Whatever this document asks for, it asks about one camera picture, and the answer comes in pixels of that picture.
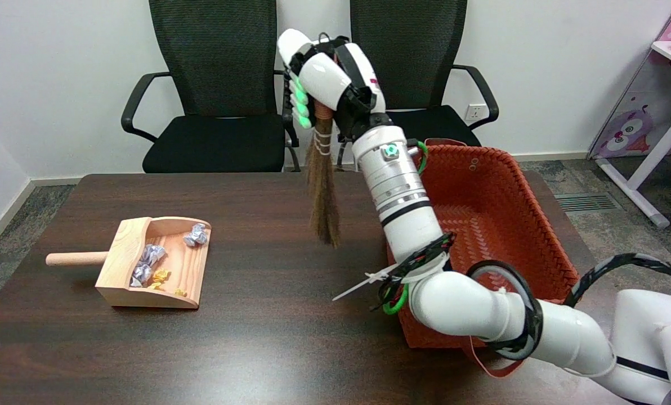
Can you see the brown straw hand broom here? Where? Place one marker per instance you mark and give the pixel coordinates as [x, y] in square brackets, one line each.
[324, 197]

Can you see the white wall power outlet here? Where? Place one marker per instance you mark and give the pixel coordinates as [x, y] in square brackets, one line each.
[473, 112]

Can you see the black mesh office chair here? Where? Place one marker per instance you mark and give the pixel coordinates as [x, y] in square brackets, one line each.
[420, 45]
[217, 56]

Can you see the grey floor vent grille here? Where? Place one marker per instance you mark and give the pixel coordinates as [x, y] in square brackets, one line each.
[586, 202]

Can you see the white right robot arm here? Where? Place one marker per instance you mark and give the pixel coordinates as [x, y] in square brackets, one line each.
[403, 197]

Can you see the white paper ball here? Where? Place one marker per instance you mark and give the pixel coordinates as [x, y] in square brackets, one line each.
[154, 253]
[195, 234]
[140, 273]
[135, 282]

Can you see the owl print side panel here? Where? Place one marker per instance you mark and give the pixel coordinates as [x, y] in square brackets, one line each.
[628, 132]

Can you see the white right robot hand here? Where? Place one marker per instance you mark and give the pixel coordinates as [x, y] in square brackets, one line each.
[327, 81]

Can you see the wooden dustpan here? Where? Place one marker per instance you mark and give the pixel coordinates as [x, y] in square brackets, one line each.
[124, 253]

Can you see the red woven basket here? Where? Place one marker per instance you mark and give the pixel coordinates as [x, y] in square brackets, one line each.
[493, 225]

